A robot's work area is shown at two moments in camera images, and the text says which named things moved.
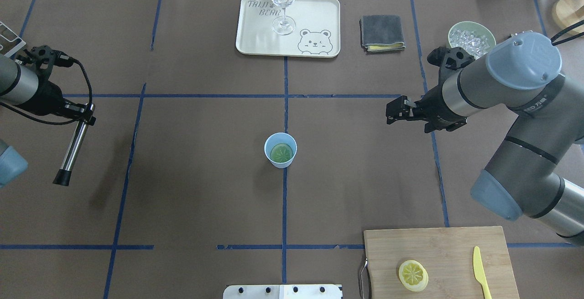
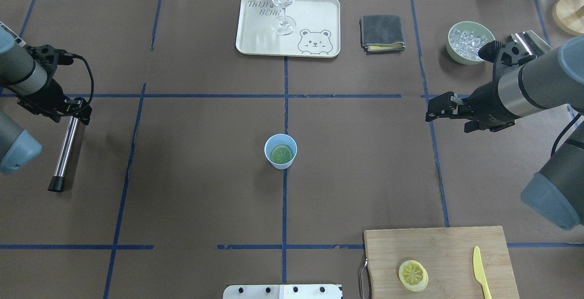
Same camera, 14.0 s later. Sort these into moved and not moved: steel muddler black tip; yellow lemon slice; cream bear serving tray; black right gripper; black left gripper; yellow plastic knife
Moved: black right gripper; steel muddler black tip
Not moved: yellow plastic knife; cream bear serving tray; yellow lemon slice; black left gripper
